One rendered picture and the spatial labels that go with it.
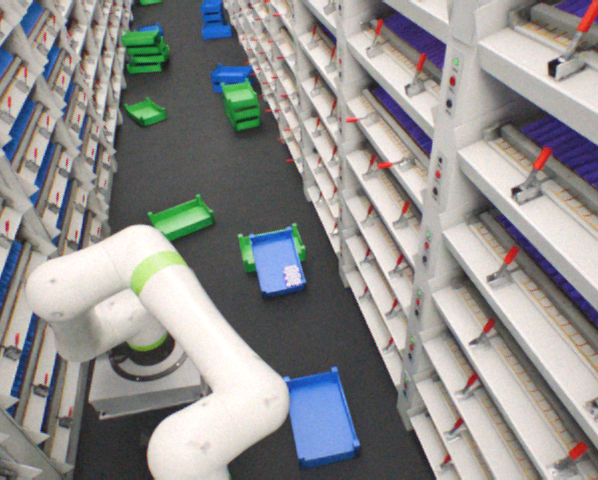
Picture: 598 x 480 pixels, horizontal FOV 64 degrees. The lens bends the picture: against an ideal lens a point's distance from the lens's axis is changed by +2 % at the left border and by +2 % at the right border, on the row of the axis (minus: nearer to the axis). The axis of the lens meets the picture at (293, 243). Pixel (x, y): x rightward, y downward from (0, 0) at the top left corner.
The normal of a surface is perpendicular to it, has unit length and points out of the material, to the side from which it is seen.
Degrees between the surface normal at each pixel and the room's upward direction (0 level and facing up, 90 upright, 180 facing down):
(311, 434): 0
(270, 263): 20
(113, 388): 4
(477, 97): 90
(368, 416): 0
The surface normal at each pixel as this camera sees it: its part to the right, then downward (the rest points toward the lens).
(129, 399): 0.16, 0.64
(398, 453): -0.07, -0.75
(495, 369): -0.36, -0.66
